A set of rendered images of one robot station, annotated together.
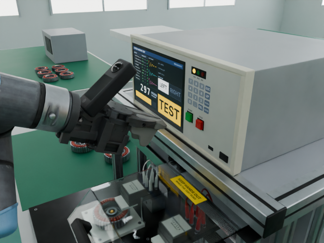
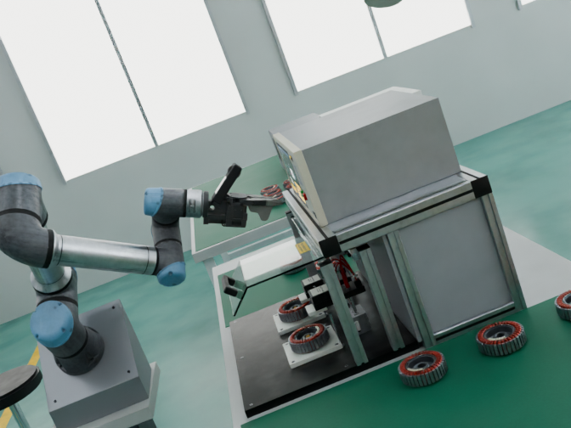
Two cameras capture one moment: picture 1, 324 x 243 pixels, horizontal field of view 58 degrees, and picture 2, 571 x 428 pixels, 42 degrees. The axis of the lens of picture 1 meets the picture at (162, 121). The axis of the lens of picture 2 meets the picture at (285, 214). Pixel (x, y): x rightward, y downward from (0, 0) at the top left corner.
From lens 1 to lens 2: 148 cm
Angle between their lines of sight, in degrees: 29
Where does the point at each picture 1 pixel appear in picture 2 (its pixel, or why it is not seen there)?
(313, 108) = (387, 162)
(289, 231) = (366, 260)
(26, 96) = (177, 197)
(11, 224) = (180, 270)
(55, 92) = (193, 193)
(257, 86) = (310, 159)
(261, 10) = not seen: outside the picture
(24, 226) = (225, 336)
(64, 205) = (260, 315)
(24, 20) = (256, 116)
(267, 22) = not seen: outside the picture
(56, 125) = (196, 211)
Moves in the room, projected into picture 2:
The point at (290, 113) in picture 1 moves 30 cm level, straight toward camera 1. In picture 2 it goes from (359, 171) to (274, 222)
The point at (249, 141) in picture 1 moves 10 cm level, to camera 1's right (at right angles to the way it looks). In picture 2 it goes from (325, 199) to (361, 189)
